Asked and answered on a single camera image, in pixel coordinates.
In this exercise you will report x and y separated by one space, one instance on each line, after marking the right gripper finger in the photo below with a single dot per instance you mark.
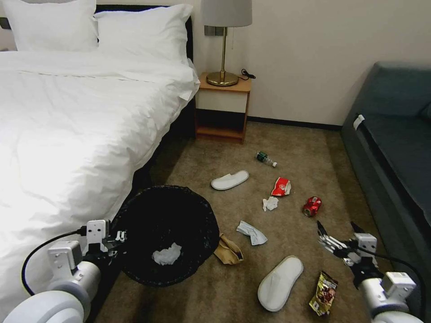
358 229
331 244

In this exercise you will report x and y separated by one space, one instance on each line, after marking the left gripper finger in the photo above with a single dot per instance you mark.
120 235
118 250

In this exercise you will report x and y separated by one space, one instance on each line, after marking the black trash bin with bag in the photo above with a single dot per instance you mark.
168 215

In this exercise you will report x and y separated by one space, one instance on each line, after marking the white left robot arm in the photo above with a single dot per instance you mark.
69 292

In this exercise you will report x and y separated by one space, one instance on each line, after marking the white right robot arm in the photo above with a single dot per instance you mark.
384 299

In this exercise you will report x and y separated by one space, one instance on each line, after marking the crushed red soda can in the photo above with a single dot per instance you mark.
311 206

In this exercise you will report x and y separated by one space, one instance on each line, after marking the brown and yellow snack bag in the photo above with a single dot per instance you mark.
324 294

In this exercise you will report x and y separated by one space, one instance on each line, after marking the crumpled white tissue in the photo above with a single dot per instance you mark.
166 255
270 204

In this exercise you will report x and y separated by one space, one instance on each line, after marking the white hotel slipper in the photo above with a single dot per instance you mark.
279 284
229 180

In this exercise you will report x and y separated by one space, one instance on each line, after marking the red and white packet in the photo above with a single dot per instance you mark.
280 187

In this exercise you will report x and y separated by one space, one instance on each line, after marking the pale blue face mask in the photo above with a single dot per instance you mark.
251 232

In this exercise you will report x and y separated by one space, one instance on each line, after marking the dark teal sofa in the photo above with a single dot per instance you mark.
394 141

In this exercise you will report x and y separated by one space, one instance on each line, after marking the crumpled brown paper bag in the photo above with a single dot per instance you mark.
227 252

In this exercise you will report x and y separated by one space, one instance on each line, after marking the white sofa tag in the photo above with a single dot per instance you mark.
359 121

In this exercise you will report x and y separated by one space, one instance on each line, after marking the green plastic bottle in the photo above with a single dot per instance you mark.
263 157

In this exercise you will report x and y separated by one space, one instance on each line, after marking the white bed duvet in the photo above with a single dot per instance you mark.
74 134

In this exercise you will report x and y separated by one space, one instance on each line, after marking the wooden nightstand with white drawer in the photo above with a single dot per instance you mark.
222 101

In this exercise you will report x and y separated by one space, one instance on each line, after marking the white pillow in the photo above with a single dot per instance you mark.
144 33
50 23

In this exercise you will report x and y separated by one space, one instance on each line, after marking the brass lamp with grey shade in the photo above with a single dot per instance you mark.
226 13

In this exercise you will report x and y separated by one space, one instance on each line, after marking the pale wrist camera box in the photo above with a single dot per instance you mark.
366 243
97 230

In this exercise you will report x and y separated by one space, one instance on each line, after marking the dark wall baseboard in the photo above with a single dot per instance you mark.
296 122

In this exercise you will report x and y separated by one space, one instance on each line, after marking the black bed frame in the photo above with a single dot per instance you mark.
187 117

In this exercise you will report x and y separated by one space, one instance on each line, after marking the grey wall switch panel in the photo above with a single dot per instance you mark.
212 30

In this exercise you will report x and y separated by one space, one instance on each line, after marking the dark wall panel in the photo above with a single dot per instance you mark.
4 23

